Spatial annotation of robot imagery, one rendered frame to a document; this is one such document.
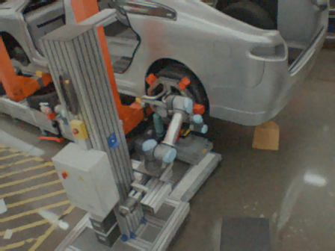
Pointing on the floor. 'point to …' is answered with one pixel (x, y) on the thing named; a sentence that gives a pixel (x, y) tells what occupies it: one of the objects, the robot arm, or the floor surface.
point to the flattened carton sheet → (266, 136)
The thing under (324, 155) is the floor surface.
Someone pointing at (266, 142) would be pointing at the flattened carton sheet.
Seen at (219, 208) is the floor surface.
